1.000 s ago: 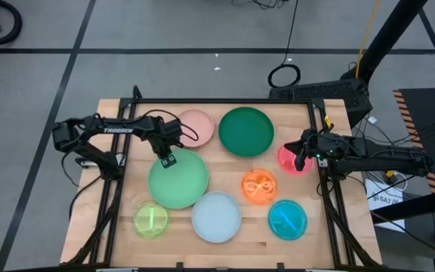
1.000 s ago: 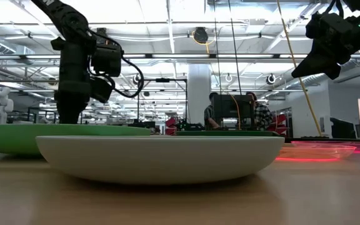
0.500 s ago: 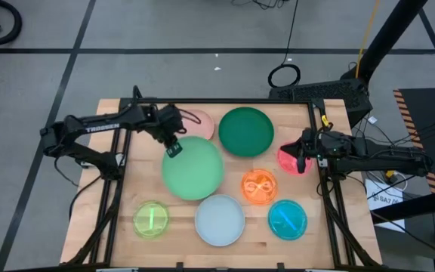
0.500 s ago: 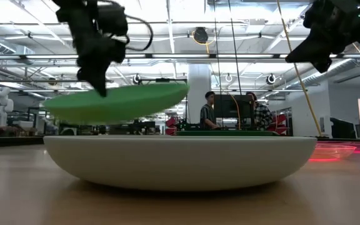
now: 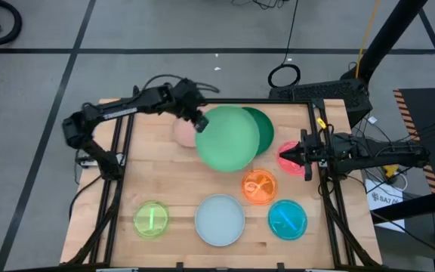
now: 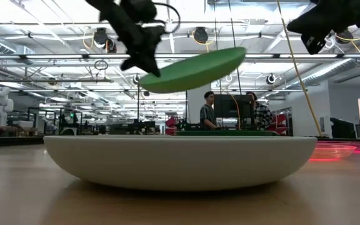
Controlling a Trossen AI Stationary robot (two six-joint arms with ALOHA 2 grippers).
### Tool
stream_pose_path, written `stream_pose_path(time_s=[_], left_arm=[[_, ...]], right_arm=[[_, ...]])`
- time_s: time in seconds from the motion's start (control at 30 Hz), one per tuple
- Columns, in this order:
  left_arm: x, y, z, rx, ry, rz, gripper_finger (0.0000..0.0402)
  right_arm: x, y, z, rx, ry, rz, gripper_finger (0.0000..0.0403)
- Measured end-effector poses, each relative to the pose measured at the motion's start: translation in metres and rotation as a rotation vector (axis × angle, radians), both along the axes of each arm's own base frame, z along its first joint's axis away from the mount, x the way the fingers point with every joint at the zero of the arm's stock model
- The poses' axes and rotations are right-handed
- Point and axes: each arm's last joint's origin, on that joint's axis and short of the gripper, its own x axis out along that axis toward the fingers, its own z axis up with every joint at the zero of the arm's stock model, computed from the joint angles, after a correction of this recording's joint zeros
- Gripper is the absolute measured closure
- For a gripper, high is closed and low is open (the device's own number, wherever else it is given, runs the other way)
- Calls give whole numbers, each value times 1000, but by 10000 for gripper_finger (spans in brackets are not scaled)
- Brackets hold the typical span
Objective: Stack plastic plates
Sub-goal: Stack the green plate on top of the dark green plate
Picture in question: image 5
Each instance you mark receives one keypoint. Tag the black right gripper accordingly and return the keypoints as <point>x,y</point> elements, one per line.
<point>313,153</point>

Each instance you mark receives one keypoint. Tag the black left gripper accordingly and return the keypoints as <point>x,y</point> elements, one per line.
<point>187,99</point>

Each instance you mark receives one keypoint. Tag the light green plastic plate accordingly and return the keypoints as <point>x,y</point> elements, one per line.
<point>227,139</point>

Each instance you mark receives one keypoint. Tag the transparent yellow-green plastic plate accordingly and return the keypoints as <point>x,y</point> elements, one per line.
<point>150,219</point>

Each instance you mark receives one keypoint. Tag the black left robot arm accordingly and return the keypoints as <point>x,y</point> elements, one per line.
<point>119,112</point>

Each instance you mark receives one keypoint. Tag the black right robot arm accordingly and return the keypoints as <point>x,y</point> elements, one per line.
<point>372,152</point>

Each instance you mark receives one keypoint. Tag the transparent red plastic plate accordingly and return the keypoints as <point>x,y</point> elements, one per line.
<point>290,166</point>

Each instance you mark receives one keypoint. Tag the pale pink plastic plate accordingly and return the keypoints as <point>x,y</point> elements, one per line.
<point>184,133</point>

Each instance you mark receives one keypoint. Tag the dark green plastic plate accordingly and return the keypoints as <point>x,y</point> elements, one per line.
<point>264,130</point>

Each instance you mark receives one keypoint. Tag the transparent orange plastic plate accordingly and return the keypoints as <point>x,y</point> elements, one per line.
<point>259,187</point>

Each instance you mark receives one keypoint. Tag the transparent blue plastic plate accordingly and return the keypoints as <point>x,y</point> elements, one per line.
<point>287,220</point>

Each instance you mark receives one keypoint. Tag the black perforated box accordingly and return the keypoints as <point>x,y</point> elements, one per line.
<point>327,94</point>

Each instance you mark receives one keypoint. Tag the light grey plastic plate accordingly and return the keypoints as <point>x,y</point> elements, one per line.
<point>219,220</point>

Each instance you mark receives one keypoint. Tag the yellow plug connector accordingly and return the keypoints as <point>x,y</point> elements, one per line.
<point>390,170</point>

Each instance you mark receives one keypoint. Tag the white paper sign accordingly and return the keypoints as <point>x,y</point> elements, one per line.
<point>385,198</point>

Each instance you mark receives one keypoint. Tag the hazard striped black platform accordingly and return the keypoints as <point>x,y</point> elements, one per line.
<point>417,109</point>

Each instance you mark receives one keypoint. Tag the black aluminium table frame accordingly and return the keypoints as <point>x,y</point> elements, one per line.
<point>116,196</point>

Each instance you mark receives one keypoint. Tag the black camera stand post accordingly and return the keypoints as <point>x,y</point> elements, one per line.
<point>389,36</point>

